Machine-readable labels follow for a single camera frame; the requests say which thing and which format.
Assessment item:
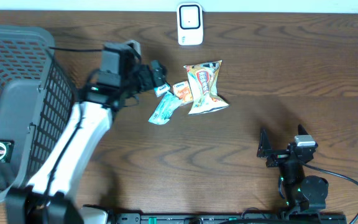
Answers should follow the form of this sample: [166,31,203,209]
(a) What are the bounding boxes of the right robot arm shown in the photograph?
[257,125,329,219]

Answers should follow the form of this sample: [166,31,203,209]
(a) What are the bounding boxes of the yellow snack chip bag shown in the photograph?
[183,60,229,115]

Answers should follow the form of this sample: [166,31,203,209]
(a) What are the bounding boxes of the green tissue pack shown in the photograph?
[154,83,170,98]

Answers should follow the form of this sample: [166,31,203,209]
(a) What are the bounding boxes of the orange snack packet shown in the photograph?
[173,81,193,106]

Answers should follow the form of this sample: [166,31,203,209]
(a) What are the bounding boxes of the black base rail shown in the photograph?
[114,212,347,224]

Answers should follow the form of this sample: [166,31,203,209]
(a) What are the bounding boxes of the grey plastic shopping basket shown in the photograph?
[0,25,75,203]

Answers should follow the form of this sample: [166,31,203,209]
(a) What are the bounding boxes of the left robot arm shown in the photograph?
[6,40,166,223]

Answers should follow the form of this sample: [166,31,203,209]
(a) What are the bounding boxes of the white barcode scanner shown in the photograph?
[177,2,204,45]

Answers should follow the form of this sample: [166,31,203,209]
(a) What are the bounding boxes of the teal wrapper packet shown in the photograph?
[149,92,182,125]

